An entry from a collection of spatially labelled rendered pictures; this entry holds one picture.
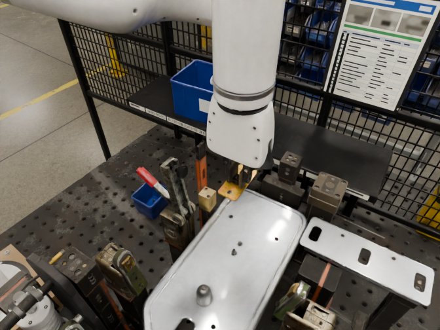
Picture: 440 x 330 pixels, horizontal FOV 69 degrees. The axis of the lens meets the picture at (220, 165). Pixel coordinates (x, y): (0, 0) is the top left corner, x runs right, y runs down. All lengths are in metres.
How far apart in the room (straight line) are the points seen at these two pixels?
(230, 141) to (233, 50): 0.15
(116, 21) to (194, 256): 0.55
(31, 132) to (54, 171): 0.58
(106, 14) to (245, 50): 0.15
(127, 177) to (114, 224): 0.24
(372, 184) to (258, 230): 0.35
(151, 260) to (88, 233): 0.27
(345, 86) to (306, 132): 0.18
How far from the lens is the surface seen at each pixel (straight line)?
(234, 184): 0.57
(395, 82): 1.00
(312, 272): 0.81
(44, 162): 2.77
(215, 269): 0.77
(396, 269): 0.86
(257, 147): 0.47
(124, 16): 0.39
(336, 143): 1.06
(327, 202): 0.87
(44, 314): 0.69
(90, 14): 0.40
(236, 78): 0.41
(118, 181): 1.40
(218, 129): 0.49
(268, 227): 0.83
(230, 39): 0.39
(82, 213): 1.33
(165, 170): 0.67
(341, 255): 0.83
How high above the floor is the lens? 1.68
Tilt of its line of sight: 44 degrees down
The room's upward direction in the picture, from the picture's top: straight up
